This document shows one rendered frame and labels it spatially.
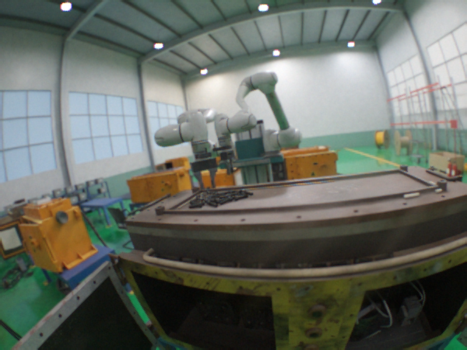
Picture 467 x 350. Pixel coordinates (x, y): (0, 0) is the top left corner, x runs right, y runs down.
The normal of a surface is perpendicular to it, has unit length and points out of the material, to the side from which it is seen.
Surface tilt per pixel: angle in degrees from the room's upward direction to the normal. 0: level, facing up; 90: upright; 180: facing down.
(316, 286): 90
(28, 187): 90
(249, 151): 90
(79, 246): 90
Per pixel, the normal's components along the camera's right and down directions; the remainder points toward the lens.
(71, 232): 0.94, -0.11
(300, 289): -0.32, 0.21
